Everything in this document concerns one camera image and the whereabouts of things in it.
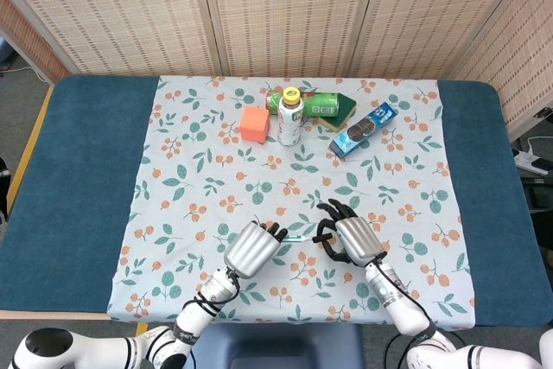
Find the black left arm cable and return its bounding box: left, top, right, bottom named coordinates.
left=183, top=273, right=241, bottom=319

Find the white bottle yellow cap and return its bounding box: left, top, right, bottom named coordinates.
left=276, top=86, right=302, bottom=146

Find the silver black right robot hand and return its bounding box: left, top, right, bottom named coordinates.
left=311, top=199, right=388, bottom=267

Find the dark teal table cover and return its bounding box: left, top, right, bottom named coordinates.
left=0, top=74, right=553, bottom=329

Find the woven bamboo folding screen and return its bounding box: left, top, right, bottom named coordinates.
left=0, top=0, right=553, bottom=142

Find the blue cookie box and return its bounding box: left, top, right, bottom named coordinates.
left=329, top=101, right=397, bottom=158

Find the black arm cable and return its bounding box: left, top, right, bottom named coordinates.
left=370, top=256, right=435, bottom=331
left=183, top=273, right=241, bottom=319

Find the grey blue robot torso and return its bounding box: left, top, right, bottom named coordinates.
left=189, top=321, right=368, bottom=369

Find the green cylindrical can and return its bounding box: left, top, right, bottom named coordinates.
left=264, top=90, right=342, bottom=118

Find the orange cube box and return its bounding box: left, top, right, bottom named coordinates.
left=239, top=105, right=272, bottom=144

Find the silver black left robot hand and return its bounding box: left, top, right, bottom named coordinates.
left=223, top=220, right=289, bottom=279

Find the white power strip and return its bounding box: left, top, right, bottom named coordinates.
left=512, top=149, right=542, bottom=172

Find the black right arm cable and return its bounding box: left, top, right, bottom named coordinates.
left=370, top=256, right=435, bottom=331

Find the floral print tablecloth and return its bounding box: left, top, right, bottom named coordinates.
left=106, top=75, right=479, bottom=328

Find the green yellow sponge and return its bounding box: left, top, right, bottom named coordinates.
left=319, top=92, right=358, bottom=131

